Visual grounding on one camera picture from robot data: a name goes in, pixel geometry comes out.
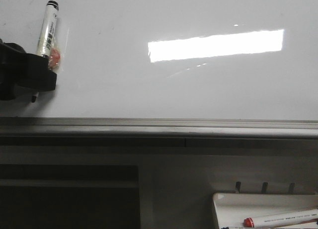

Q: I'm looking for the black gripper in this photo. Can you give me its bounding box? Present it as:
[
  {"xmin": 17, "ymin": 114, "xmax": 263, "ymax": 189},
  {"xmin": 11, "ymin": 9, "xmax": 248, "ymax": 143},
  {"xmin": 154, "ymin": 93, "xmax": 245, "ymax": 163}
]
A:
[{"xmin": 0, "ymin": 39, "xmax": 57, "ymax": 101}]

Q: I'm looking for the red round magnet taped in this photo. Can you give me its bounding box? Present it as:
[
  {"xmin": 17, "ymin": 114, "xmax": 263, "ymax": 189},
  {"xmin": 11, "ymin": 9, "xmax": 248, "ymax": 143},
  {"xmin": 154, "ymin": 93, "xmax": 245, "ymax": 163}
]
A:
[{"xmin": 49, "ymin": 48, "xmax": 61, "ymax": 70}]

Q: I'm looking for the black whiteboard marker pen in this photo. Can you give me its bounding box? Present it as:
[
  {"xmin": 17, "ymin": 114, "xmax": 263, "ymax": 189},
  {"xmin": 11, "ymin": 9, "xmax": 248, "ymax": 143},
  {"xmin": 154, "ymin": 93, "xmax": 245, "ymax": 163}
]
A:
[{"xmin": 30, "ymin": 0, "xmax": 60, "ymax": 103}]

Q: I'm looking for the grey aluminium whiteboard ledge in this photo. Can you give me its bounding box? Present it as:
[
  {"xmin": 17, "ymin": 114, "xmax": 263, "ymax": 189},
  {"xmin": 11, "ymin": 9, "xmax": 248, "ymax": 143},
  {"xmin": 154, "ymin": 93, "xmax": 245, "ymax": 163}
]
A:
[{"xmin": 0, "ymin": 117, "xmax": 318, "ymax": 146}]

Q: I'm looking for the white whiteboard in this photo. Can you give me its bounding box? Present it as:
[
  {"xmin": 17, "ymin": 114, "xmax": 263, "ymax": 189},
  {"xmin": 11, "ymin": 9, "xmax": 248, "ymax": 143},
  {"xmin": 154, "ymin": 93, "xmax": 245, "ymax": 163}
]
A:
[{"xmin": 0, "ymin": 0, "xmax": 318, "ymax": 121}]

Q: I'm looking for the red capped whiteboard marker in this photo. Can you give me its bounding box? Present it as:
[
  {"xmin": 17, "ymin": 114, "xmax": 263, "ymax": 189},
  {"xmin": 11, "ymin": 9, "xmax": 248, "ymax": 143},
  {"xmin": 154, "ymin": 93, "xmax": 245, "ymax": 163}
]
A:
[{"xmin": 243, "ymin": 209, "xmax": 318, "ymax": 228}]

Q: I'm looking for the metal hook left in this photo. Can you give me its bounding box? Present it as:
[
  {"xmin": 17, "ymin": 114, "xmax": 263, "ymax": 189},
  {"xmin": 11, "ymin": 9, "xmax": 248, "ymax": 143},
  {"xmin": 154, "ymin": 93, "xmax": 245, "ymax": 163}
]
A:
[{"xmin": 235, "ymin": 181, "xmax": 241, "ymax": 193}]

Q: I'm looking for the white marker tray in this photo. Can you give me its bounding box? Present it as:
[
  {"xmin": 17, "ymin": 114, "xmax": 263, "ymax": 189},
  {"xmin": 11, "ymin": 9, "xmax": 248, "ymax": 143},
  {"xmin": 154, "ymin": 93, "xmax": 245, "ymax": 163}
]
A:
[{"xmin": 212, "ymin": 193, "xmax": 318, "ymax": 229}]

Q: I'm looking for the metal hook middle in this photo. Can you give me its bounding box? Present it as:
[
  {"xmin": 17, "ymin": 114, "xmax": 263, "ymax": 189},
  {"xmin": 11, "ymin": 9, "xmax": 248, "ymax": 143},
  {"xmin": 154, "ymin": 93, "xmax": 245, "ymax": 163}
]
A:
[{"xmin": 261, "ymin": 182, "xmax": 268, "ymax": 194}]

